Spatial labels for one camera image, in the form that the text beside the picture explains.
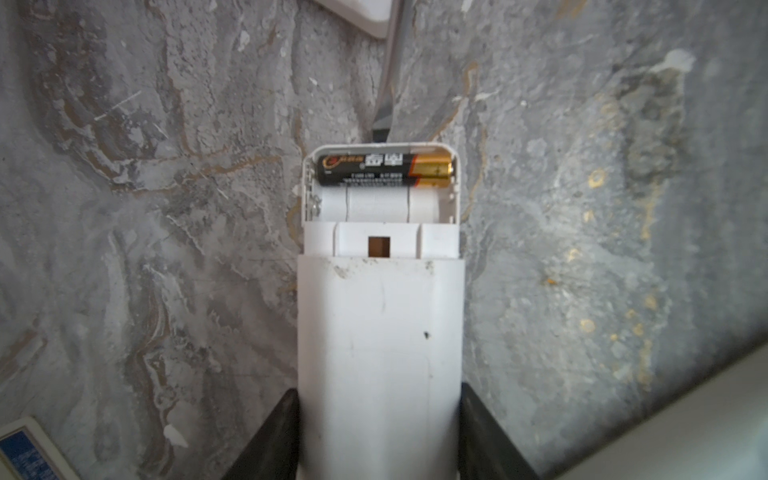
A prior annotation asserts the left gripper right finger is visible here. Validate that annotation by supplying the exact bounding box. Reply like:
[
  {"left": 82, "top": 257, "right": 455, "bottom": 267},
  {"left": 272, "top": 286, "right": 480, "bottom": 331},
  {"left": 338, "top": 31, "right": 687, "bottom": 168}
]
[{"left": 458, "top": 382, "right": 540, "bottom": 480}]

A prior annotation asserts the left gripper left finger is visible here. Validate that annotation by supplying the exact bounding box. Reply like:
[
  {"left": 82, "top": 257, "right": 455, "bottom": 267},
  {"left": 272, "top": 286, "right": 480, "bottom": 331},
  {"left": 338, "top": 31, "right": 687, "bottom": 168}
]
[{"left": 222, "top": 388, "right": 300, "bottom": 480}]

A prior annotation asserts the white remote control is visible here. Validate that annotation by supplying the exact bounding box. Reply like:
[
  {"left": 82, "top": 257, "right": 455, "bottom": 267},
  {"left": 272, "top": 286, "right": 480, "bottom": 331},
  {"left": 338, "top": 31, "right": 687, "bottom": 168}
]
[{"left": 297, "top": 142, "right": 466, "bottom": 479}]

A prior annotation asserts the white remote with label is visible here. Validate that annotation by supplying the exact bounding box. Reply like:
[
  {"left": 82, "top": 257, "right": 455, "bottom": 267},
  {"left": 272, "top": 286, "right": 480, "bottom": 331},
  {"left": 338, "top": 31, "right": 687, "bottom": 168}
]
[{"left": 1, "top": 416, "right": 80, "bottom": 480}]

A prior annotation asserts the orange black screwdriver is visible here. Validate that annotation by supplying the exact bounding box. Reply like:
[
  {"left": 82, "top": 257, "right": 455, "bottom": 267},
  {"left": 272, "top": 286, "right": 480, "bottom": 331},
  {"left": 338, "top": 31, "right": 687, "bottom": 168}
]
[{"left": 372, "top": 0, "right": 414, "bottom": 143}]

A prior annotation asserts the white battery cover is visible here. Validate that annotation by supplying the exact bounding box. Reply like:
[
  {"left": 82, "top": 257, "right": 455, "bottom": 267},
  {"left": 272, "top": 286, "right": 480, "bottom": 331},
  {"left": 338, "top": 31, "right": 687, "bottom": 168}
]
[{"left": 315, "top": 0, "right": 393, "bottom": 39}]

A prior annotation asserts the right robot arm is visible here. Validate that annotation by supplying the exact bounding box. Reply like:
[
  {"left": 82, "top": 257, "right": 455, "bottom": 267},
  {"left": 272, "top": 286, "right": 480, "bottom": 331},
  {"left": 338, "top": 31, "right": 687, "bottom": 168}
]
[{"left": 561, "top": 345, "right": 767, "bottom": 479}]

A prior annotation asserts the battery in remote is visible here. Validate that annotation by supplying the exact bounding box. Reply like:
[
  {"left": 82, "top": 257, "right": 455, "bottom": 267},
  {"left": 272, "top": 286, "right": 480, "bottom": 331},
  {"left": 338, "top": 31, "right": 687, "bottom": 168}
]
[{"left": 315, "top": 153, "right": 455, "bottom": 188}]

